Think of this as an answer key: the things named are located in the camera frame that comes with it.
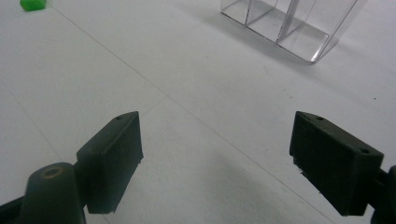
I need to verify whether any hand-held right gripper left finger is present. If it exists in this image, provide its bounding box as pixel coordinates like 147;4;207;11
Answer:
76;111;145;215

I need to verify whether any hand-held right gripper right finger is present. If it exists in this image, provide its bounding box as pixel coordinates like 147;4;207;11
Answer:
289;110;385;217

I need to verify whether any clear plastic divided box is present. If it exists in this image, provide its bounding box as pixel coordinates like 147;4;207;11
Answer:
219;0;359;64

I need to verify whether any green block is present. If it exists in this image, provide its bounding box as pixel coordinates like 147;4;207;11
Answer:
20;0;48;12

